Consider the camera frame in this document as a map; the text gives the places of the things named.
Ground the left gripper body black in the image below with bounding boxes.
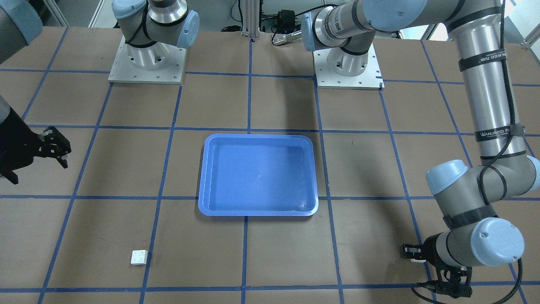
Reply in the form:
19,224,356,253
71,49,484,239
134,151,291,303
401,236,438,266

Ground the blue plastic tray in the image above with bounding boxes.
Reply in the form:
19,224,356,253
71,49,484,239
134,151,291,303
197,133,319,216

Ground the aluminium frame post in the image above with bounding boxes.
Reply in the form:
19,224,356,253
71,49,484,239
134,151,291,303
238,0,262,42

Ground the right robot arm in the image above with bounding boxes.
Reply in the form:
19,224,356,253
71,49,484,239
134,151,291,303
0,0,200,185

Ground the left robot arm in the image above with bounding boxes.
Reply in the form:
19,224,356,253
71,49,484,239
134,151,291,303
300,0,539,268

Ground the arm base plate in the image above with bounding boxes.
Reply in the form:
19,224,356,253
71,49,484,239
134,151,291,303
108,37,188,85
312,44,385,90

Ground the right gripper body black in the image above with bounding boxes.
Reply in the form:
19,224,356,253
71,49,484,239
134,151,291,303
0,109,42,176

